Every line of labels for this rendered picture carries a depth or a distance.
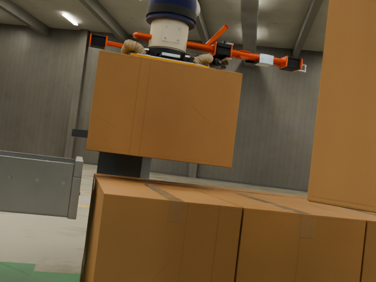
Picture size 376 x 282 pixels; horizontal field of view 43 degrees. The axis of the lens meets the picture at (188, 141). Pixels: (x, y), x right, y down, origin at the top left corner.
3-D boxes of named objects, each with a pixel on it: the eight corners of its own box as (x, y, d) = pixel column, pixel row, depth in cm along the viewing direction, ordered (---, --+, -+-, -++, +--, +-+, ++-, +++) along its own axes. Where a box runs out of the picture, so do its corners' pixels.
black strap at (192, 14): (150, 8, 200) (151, -1, 200) (142, 22, 222) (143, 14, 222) (201, 18, 205) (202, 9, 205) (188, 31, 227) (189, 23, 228)
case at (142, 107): (85, 149, 186) (99, 49, 188) (87, 149, 225) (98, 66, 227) (231, 168, 198) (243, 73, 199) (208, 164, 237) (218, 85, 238)
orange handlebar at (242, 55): (108, 32, 204) (109, 24, 204) (104, 47, 233) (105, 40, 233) (304, 68, 225) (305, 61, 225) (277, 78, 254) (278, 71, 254)
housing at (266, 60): (259, 62, 219) (260, 52, 219) (253, 65, 226) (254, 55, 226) (273, 65, 221) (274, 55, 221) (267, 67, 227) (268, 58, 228)
